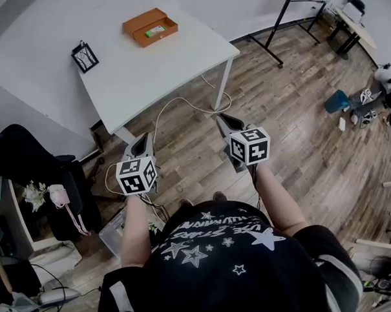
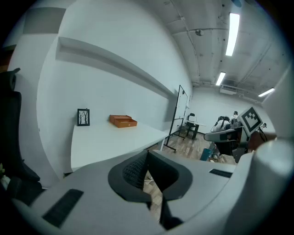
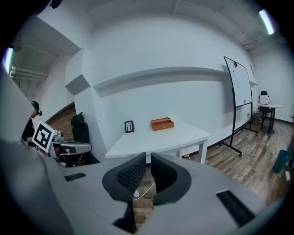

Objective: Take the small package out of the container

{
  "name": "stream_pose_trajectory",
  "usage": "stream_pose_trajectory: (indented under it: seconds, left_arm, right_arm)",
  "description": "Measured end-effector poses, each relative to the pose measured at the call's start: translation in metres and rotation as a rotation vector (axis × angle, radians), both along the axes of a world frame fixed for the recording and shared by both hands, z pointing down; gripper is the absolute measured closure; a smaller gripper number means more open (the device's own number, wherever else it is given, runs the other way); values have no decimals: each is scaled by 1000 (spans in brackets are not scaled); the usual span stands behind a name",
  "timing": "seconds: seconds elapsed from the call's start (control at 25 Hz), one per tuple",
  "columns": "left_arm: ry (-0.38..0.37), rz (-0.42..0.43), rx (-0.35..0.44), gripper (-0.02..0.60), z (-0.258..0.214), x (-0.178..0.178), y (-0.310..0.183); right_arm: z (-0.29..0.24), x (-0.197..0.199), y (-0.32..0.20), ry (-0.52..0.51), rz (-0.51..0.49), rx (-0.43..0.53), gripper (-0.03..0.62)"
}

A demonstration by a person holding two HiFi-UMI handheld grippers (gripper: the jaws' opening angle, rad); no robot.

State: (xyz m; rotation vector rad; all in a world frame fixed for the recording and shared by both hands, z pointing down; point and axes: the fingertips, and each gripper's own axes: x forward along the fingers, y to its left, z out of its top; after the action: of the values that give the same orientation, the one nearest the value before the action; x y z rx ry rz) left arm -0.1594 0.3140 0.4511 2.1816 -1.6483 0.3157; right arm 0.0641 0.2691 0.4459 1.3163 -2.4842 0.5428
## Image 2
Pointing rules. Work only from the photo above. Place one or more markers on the round ceiling detector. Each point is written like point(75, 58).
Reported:
point(199, 32)

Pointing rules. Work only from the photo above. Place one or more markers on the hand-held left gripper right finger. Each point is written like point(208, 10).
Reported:
point(202, 190)

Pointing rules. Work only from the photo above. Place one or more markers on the long ceiling light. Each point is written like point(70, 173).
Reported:
point(232, 34)
point(266, 92)
point(220, 78)

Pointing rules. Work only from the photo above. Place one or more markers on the black picture frame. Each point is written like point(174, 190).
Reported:
point(83, 117)

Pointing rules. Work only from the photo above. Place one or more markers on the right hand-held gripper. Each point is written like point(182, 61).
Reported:
point(250, 120)

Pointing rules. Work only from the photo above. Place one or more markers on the white flowers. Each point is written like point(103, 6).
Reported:
point(2, 172)

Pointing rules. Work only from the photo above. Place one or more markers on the whiteboard on black stand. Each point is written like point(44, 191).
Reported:
point(181, 103)

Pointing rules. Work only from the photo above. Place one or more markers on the white air conditioner unit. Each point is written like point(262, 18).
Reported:
point(227, 89)

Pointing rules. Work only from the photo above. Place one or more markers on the white desk with black base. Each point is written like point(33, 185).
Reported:
point(195, 124)

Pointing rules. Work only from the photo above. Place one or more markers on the orange box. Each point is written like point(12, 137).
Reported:
point(121, 124)

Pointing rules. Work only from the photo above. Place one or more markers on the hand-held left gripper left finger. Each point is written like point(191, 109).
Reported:
point(92, 195)

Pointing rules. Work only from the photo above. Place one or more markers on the black office chair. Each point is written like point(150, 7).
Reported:
point(11, 126)

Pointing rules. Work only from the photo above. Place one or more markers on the blue waste bin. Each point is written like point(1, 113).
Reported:
point(205, 154)

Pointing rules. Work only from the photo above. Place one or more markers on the person's right forearm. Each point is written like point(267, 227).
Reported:
point(261, 141)

